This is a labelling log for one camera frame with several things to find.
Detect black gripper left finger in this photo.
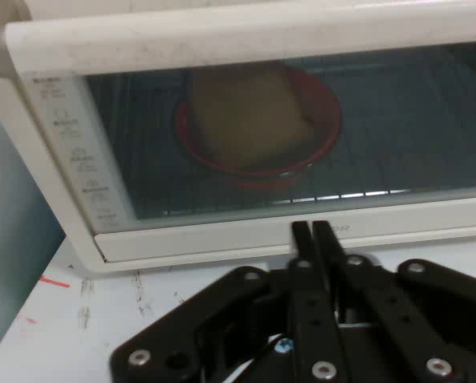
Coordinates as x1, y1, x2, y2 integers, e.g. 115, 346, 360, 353
109, 221, 351, 383

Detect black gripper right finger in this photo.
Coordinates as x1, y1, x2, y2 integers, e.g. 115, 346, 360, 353
312, 220, 476, 383

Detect cream oven door with handle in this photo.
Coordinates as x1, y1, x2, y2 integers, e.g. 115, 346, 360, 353
0, 0, 476, 264

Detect cream toaster oven body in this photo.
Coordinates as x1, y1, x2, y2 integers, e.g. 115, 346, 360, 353
73, 223, 476, 277

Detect red bowl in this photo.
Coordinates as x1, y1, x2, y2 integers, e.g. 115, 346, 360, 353
175, 65, 342, 192

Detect brown toast slice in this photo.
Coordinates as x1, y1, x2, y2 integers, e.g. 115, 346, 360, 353
187, 65, 317, 171

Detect metal wire oven rack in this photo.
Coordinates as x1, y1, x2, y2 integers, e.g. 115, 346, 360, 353
85, 51, 476, 219

